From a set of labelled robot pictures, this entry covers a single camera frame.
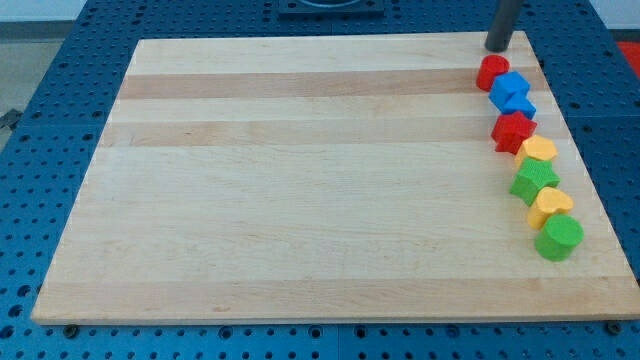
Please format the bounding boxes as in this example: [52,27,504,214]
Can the yellow heart block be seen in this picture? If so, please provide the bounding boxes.
[527,187,574,230]

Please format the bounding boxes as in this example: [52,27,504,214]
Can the black bolt right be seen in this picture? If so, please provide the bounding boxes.
[605,321,622,336]

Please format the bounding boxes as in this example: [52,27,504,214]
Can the wooden board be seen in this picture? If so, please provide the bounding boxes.
[31,31,639,325]

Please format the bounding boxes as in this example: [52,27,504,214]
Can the red star block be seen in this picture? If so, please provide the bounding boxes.
[491,111,537,155]

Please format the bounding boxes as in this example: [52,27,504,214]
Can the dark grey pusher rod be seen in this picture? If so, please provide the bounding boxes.
[484,0,524,53]

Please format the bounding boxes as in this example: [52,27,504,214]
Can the red cylinder block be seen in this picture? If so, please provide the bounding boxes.
[476,54,511,92]

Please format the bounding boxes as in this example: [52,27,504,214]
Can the black bolt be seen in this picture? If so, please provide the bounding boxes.
[62,324,79,339]
[605,321,622,336]

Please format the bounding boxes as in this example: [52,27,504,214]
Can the blue cube block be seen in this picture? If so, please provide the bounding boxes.
[489,71,531,110]

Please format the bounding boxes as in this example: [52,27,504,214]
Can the green cylinder block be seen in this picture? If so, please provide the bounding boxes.
[534,214,584,262]

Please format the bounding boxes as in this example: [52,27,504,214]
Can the black bolt left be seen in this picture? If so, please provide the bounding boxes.
[62,324,79,339]

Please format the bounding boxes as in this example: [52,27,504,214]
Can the yellow hexagon block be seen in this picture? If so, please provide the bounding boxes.
[514,135,558,168]

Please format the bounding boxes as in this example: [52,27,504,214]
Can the green star block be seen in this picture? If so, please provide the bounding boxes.
[509,157,561,206]

